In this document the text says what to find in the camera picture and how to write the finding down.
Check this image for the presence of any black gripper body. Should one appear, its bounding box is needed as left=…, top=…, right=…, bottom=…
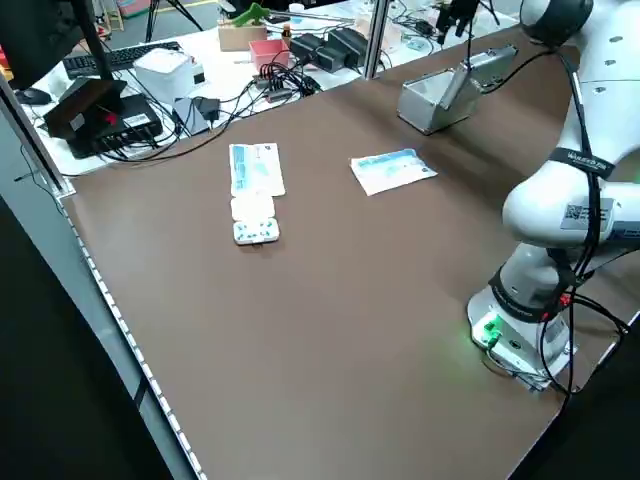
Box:
left=446, top=0, right=480, bottom=20

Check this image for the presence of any black monitor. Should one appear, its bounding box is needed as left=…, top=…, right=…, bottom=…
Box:
left=0, top=0, right=86, bottom=91

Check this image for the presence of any black power brick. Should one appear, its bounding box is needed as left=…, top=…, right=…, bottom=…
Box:
left=327, top=27, right=372, bottom=67
left=289, top=34, right=322, bottom=60
left=314, top=44, right=349, bottom=72

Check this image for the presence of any dark usb hub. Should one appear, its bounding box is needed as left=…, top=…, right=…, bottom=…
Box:
left=252, top=69, right=301, bottom=104

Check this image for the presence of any black keyboard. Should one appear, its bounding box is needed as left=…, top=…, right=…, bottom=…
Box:
left=62, top=41, right=184, bottom=80

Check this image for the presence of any black plug adapter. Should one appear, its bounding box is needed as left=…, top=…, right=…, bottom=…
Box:
left=192, top=97, right=221, bottom=122

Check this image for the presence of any black stand pole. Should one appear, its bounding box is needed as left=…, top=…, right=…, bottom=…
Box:
left=72, top=0, right=117, bottom=84

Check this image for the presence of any thin black cable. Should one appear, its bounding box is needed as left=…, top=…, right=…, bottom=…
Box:
left=99, top=112, right=236, bottom=164

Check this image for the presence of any pink open box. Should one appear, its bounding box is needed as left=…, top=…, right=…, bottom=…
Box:
left=248, top=38, right=292, bottom=76

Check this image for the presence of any black tripod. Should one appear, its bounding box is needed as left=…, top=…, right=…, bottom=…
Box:
left=144, top=0, right=205, bottom=44

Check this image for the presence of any blue white face mask packet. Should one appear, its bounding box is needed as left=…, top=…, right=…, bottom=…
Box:
left=228, top=142, right=286, bottom=197
left=349, top=147, right=440, bottom=197

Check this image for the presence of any black arm base cable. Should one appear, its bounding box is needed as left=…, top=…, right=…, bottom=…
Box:
left=569, top=292, right=631, bottom=399

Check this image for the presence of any aluminium frame post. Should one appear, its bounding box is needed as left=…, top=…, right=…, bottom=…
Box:
left=363, top=0, right=391, bottom=81

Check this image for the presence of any dark brown box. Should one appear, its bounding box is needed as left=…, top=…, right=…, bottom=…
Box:
left=43, top=77, right=129, bottom=141

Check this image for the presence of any white plastic pill box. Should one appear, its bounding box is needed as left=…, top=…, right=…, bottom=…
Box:
left=230, top=192, right=281, bottom=247

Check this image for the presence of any white box device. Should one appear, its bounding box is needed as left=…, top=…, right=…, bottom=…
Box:
left=133, top=48, right=207, bottom=107

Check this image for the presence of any black computer mouse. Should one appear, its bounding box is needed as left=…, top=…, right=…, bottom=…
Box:
left=13, top=87, right=54, bottom=106

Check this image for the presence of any green plastic object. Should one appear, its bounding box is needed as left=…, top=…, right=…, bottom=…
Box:
left=230, top=2, right=274, bottom=29

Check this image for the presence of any black network switch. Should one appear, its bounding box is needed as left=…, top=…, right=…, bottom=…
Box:
left=67, top=93, right=164, bottom=160

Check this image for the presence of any grey flat box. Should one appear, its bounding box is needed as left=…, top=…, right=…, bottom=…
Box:
left=172, top=97, right=211, bottom=136

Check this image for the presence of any silver aluminium first-aid case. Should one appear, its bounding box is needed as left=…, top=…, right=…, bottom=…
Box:
left=396, top=43, right=520, bottom=136

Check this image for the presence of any brown cardboard box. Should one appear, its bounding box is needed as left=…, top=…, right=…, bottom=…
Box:
left=218, top=23, right=269, bottom=52

